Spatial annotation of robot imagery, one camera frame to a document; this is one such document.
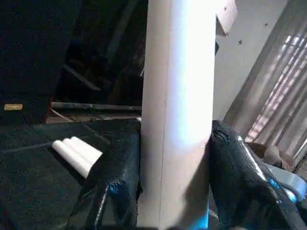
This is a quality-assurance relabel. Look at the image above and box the grey curtain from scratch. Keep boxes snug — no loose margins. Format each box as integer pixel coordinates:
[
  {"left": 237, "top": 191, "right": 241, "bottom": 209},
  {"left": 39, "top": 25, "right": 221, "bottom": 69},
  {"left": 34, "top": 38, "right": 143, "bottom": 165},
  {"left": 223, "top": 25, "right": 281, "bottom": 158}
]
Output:
[{"left": 223, "top": 0, "right": 307, "bottom": 168}]

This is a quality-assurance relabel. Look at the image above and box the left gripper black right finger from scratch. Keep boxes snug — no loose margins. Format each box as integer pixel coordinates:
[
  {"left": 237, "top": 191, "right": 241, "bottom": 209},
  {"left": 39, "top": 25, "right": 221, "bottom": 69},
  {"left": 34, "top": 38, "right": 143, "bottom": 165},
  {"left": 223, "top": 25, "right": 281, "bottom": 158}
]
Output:
[{"left": 208, "top": 120, "right": 307, "bottom": 230}]

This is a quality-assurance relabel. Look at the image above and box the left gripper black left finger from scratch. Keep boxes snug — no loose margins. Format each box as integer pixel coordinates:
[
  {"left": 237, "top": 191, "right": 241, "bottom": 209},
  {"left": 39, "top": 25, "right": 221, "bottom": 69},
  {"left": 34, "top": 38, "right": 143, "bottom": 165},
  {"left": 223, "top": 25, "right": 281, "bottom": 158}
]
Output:
[{"left": 69, "top": 152, "right": 144, "bottom": 230}]

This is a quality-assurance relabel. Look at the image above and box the black box gold label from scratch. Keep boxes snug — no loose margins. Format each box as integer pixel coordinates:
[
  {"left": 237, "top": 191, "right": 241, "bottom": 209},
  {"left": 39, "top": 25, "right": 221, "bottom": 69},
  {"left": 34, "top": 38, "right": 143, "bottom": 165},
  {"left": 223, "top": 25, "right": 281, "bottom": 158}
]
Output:
[{"left": 0, "top": 0, "right": 82, "bottom": 125}]

